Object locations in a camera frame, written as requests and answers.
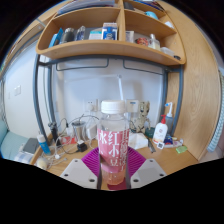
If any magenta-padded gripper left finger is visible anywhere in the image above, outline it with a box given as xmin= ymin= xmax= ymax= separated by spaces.
xmin=59 ymin=147 xmax=102 ymax=190

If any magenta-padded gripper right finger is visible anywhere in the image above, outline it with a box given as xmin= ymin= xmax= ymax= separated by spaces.
xmin=125 ymin=147 xmax=167 ymax=190

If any pink-labelled clear drink bottle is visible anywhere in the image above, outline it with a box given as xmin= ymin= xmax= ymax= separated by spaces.
xmin=96 ymin=99 xmax=130 ymax=186

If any black power adapter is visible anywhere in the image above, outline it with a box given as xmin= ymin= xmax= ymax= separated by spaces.
xmin=76 ymin=139 xmax=88 ymax=153

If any white tissue bag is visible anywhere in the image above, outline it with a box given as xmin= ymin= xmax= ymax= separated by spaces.
xmin=128 ymin=132 xmax=149 ymax=150

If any wrapped pale bun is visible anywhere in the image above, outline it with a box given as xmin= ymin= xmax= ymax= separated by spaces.
xmin=35 ymin=157 xmax=50 ymax=170

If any small green object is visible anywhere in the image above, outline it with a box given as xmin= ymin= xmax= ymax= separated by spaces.
xmin=175 ymin=145 xmax=188 ymax=154

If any white pump bottle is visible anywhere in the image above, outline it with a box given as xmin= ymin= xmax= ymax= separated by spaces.
xmin=152 ymin=114 xmax=169 ymax=145

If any steel mug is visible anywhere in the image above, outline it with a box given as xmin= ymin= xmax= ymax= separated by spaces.
xmin=71 ymin=120 xmax=87 ymax=143

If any blue tube with white cap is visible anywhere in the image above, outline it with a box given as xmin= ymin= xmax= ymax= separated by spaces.
xmin=36 ymin=133 xmax=52 ymax=156

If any black upright gadget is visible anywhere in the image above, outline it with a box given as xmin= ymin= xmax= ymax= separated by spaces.
xmin=48 ymin=121 xmax=60 ymax=146

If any dark grey laptop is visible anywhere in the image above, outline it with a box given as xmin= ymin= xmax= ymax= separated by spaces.
xmin=22 ymin=137 xmax=40 ymax=154

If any wooden tree figurine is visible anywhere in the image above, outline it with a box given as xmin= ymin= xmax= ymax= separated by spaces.
xmin=131 ymin=101 xmax=151 ymax=134

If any white spray bottle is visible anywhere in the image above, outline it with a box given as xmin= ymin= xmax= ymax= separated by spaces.
xmin=164 ymin=101 xmax=175 ymax=136

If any bed with checkered blanket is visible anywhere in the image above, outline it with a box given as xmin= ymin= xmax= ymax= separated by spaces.
xmin=0 ymin=119 xmax=41 ymax=164

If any white desk lamp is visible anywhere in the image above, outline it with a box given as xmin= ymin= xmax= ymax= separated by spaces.
xmin=116 ymin=74 xmax=126 ymax=102

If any wooden shelf unit with items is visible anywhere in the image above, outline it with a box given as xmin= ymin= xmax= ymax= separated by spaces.
xmin=35 ymin=0 xmax=187 ymax=66

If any white wall outlet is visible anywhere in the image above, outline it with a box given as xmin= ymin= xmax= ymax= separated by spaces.
xmin=84 ymin=99 xmax=98 ymax=113

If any white wall box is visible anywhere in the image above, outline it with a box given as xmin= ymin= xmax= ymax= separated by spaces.
xmin=125 ymin=99 xmax=140 ymax=113

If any grey metal frame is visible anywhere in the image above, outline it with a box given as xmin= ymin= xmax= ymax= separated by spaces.
xmin=32 ymin=53 xmax=185 ymax=148

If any white light switch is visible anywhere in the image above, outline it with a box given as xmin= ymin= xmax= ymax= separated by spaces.
xmin=13 ymin=84 xmax=23 ymax=98

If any long wooden wall shelf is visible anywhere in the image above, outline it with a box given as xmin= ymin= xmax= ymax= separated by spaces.
xmin=1 ymin=3 xmax=73 ymax=73

